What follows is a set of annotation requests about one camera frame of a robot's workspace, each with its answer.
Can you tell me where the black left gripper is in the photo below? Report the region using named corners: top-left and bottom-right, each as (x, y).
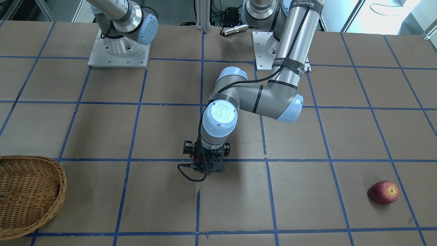
top-left (183, 140), bottom-right (230, 174)

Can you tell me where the red yellow apple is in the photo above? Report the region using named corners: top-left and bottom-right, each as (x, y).
top-left (367, 181), bottom-right (400, 205)

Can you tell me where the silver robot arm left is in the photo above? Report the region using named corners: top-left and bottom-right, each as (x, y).
top-left (177, 0), bottom-right (324, 176)

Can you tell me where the woven wicker basket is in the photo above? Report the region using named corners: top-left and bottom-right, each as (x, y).
top-left (0, 155), bottom-right (67, 241)

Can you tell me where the silver metal connector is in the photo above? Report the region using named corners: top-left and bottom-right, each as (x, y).
top-left (223, 24), bottom-right (249, 37)

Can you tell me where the black electronics box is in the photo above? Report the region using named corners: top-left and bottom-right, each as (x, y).
top-left (223, 7), bottom-right (239, 25)

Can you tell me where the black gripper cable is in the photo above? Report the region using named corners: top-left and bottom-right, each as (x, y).
top-left (177, 20), bottom-right (309, 182)

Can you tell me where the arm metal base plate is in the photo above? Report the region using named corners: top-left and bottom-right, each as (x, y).
top-left (252, 31), bottom-right (311, 72)
top-left (88, 30), bottom-right (151, 68)

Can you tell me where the aluminium frame post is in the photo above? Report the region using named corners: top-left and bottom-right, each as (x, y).
top-left (195, 0), bottom-right (211, 33)

